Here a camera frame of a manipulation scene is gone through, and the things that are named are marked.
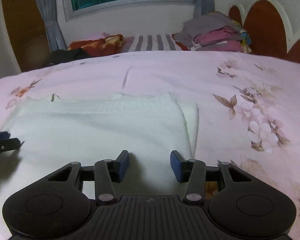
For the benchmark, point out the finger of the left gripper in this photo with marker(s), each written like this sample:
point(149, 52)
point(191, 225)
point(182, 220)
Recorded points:
point(7, 143)

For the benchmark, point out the brown wooden door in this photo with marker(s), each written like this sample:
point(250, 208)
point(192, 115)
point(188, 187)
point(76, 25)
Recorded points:
point(26, 31)

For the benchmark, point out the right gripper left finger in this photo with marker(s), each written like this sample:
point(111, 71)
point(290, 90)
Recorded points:
point(65, 185)

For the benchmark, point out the black garment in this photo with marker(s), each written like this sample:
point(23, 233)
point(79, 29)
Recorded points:
point(64, 56)

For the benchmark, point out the red floral blanket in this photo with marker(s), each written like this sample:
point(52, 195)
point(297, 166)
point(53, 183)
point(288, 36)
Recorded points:
point(105, 46)

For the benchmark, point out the pale green cloth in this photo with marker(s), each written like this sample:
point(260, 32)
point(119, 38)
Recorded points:
point(55, 133)

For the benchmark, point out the grey striped pillow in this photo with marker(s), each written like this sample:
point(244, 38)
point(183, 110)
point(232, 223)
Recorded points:
point(157, 42)

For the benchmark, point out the pink floral bed blanket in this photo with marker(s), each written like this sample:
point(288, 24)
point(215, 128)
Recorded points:
point(248, 106)

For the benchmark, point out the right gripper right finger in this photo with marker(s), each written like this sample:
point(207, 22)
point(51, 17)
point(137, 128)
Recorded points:
point(195, 173)

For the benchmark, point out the red heart-shaped headboard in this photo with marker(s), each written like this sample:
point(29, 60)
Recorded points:
point(269, 28)

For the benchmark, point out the stack of folded clothes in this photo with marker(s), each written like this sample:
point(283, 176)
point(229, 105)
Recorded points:
point(213, 32)

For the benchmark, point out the grey left curtain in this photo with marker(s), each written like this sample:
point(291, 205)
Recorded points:
point(48, 12)

